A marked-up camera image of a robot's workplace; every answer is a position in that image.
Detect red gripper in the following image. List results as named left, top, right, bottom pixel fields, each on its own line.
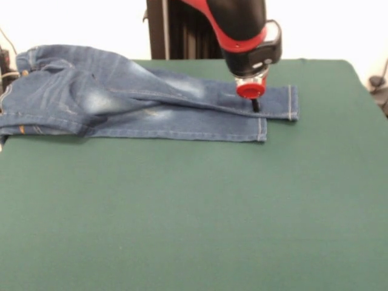
left=235, top=74, right=269, bottom=113

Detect blue denim jeans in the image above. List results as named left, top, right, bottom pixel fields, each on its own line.
left=0, top=44, right=301, bottom=145

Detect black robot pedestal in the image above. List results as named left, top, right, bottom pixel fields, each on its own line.
left=142, top=0, right=227, bottom=60

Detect tangled black cables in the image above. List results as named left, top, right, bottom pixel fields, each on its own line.
left=0, top=47, right=16, bottom=92

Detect dark green table cloth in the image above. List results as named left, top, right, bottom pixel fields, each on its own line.
left=0, top=59, right=388, bottom=291

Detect thin grey cable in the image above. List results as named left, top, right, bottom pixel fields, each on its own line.
left=0, top=27, right=18, bottom=58

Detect black power strip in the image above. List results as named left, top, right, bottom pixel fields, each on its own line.
left=375, top=89, right=388, bottom=119

